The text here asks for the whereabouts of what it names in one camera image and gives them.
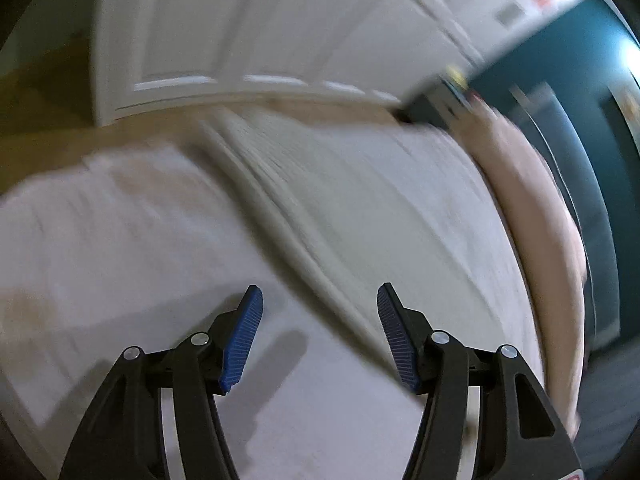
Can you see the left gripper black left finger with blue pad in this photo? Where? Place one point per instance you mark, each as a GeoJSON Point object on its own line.
{"type": "Point", "coordinates": [121, 433]}

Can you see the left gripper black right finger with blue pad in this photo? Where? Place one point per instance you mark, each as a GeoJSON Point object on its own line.
{"type": "Point", "coordinates": [519, 434]}

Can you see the cream knitted cardigan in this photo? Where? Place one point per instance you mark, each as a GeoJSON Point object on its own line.
{"type": "Point", "coordinates": [351, 208]}

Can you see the pink folded duvet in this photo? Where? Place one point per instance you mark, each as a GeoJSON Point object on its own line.
{"type": "Point", "coordinates": [547, 240]}

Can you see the floral pink bedspread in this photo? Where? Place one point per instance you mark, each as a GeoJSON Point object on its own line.
{"type": "Point", "coordinates": [145, 247]}

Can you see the teal upholstered headboard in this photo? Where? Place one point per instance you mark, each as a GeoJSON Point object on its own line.
{"type": "Point", "coordinates": [557, 87]}

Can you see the white panelled wardrobe doors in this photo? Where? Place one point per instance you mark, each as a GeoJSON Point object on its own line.
{"type": "Point", "coordinates": [153, 54]}

